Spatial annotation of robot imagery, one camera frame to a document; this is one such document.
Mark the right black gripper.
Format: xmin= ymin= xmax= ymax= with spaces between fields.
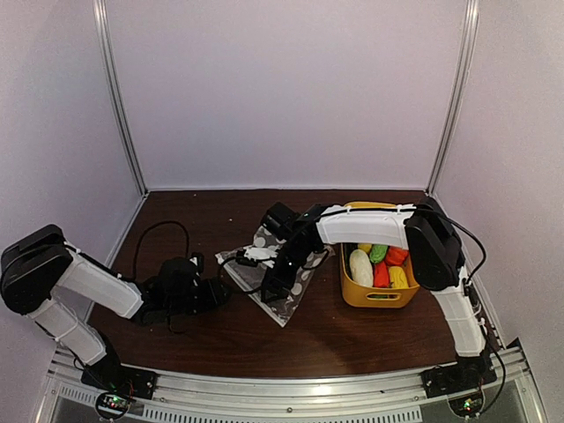
xmin=262 ymin=240 xmax=315 ymax=302

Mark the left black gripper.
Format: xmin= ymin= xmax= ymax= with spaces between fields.
xmin=167 ymin=277 xmax=234 ymax=316

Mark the clear dotted zip bag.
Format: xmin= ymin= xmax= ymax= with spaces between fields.
xmin=215 ymin=226 xmax=333 ymax=327

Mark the white toy radish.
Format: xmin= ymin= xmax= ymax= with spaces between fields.
xmin=349 ymin=249 xmax=374 ymax=287

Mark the green toy bitter gourd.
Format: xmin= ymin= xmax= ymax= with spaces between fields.
xmin=368 ymin=244 xmax=389 ymax=264

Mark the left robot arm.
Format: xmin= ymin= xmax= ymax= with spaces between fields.
xmin=1 ymin=225 xmax=231 ymax=391

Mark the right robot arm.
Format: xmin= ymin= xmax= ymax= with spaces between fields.
xmin=260 ymin=199 xmax=490 ymax=390

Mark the yellow plastic basket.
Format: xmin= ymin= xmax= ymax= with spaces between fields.
xmin=339 ymin=202 xmax=419 ymax=308

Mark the yellow toy pepper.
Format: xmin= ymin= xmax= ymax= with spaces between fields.
xmin=357 ymin=243 xmax=372 ymax=254

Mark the red toy pepper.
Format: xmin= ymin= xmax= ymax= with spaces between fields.
xmin=374 ymin=262 xmax=390 ymax=288

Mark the yellow toy corn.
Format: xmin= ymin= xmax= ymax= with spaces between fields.
xmin=388 ymin=266 xmax=410 ymax=289

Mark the orange toy pumpkin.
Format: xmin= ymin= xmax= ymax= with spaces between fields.
xmin=384 ymin=246 xmax=409 ymax=266

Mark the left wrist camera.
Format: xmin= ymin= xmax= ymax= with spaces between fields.
xmin=189 ymin=252 xmax=204 ymax=277

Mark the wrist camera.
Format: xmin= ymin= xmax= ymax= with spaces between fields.
xmin=235 ymin=247 xmax=278 ymax=268
xmin=189 ymin=252 xmax=204 ymax=277

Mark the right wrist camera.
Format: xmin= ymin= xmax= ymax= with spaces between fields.
xmin=235 ymin=247 xmax=278 ymax=268

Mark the right black camera cable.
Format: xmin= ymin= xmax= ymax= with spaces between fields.
xmin=218 ymin=255 xmax=274 ymax=294

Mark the black camera cable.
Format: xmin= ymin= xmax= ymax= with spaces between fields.
xmin=133 ymin=220 xmax=191 ymax=283
xmin=218 ymin=255 xmax=274 ymax=294

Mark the left black camera cable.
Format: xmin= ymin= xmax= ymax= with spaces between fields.
xmin=133 ymin=220 xmax=191 ymax=283

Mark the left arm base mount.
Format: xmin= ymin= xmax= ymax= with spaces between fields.
xmin=80 ymin=366 xmax=158 ymax=399

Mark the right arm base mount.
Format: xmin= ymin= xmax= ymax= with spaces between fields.
xmin=419 ymin=360 xmax=497 ymax=398

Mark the aluminium front rail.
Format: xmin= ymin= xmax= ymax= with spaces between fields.
xmin=32 ymin=346 xmax=548 ymax=422

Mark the right aluminium corner post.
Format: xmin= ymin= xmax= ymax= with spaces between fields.
xmin=426 ymin=0 xmax=479 ymax=197

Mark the aluminium corner post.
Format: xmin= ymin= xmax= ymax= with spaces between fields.
xmin=93 ymin=0 xmax=149 ymax=197
xmin=426 ymin=0 xmax=479 ymax=197

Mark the left aluminium corner post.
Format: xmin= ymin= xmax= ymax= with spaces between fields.
xmin=93 ymin=0 xmax=149 ymax=197

